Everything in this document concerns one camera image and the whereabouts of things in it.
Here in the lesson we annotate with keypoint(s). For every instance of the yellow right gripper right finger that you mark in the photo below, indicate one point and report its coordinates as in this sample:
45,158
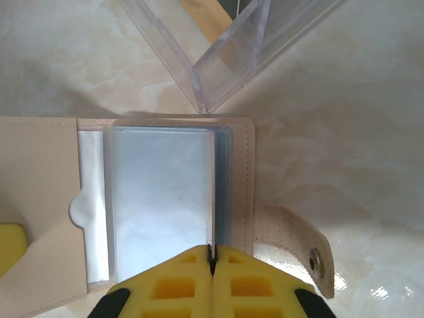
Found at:
251,285

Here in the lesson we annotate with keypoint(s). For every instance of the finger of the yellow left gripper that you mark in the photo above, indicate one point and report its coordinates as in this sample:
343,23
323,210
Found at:
10,245

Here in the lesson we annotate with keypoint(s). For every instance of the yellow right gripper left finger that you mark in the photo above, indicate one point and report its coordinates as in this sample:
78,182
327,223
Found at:
172,285

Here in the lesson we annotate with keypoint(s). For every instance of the clear acrylic card box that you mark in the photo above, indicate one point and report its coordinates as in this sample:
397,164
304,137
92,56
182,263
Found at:
232,66

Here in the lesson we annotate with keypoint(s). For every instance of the gold VIP card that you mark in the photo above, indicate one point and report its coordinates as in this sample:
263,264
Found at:
205,20

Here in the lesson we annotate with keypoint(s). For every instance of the black card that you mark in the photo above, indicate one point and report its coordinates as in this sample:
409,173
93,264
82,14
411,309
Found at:
243,6

